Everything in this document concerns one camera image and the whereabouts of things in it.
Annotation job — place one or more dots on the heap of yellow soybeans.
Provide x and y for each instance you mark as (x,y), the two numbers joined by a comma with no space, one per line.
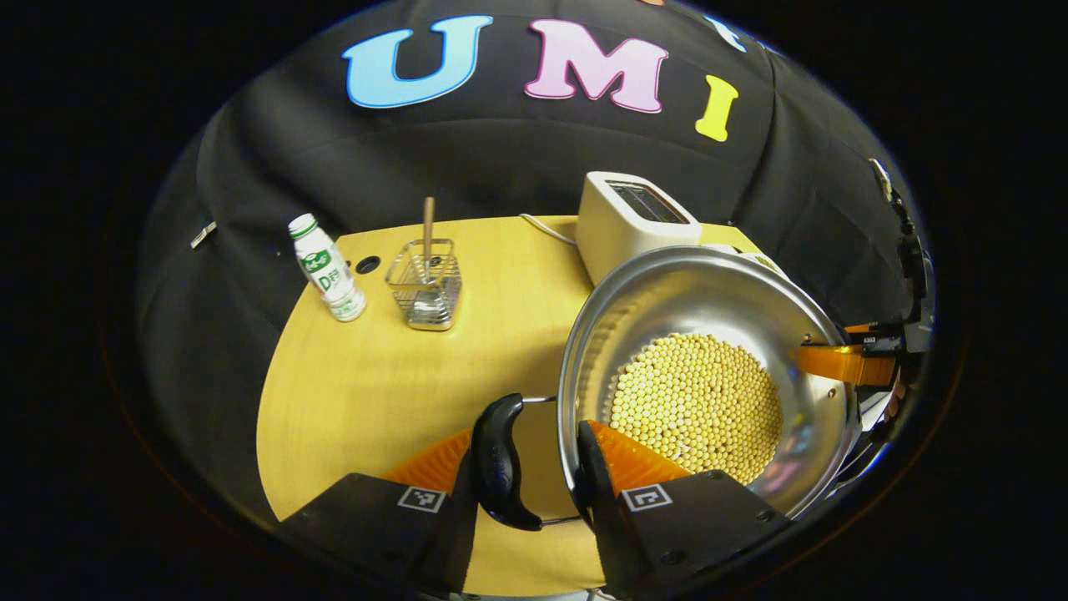
(697,409)

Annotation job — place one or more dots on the white drink bottle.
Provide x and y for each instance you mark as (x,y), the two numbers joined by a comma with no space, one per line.
(329,271)

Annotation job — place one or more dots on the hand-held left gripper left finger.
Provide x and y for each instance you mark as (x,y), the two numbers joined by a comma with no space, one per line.
(463,534)

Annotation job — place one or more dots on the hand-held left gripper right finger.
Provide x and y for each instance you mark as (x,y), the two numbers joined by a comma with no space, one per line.
(601,501)

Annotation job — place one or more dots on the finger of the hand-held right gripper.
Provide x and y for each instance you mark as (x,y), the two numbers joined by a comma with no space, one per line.
(838,363)
(876,334)

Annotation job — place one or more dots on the silver clip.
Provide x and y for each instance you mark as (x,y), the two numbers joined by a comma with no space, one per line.
(203,234)

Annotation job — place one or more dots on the white toaster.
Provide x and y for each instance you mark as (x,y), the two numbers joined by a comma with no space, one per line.
(617,234)

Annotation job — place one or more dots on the stainless steel pot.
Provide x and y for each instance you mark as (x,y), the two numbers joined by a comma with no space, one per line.
(692,292)

